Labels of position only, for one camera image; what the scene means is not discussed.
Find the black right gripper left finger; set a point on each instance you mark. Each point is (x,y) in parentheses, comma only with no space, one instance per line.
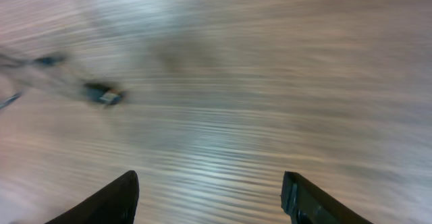
(116,203)

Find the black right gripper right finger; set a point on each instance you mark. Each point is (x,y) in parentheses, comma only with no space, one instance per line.
(306,203)

